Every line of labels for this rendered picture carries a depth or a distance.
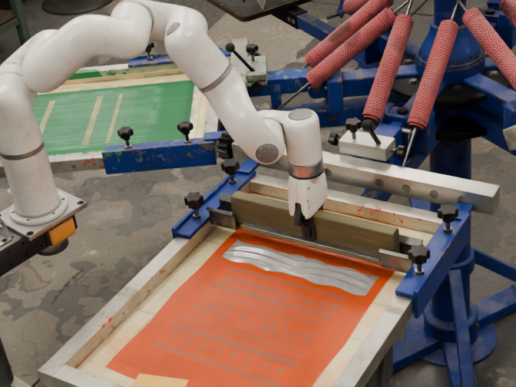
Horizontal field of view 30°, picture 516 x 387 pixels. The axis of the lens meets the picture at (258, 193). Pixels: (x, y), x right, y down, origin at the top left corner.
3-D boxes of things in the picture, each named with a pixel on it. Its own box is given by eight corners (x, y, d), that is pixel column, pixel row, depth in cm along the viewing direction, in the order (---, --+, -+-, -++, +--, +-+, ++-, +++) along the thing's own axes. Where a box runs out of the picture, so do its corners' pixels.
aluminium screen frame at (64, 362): (300, 485, 162) (299, 470, 160) (41, 385, 190) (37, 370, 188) (465, 232, 217) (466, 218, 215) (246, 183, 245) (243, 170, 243)
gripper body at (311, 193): (302, 150, 211) (306, 193, 217) (279, 173, 204) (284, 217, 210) (332, 156, 207) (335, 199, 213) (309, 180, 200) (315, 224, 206)
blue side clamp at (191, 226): (193, 257, 223) (188, 233, 219) (175, 252, 225) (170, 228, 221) (258, 190, 244) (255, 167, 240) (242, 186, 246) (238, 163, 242)
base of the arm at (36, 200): (-9, 210, 212) (-28, 149, 204) (37, 183, 220) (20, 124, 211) (33, 232, 203) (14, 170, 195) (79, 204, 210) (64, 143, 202)
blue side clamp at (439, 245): (418, 319, 196) (417, 292, 192) (395, 312, 199) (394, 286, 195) (470, 239, 217) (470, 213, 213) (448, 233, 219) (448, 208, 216)
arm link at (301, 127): (246, 128, 196) (245, 106, 204) (252, 172, 202) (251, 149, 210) (319, 120, 195) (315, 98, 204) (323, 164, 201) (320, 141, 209)
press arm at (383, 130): (374, 177, 233) (373, 160, 231) (352, 173, 236) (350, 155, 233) (402, 143, 245) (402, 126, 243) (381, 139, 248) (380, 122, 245)
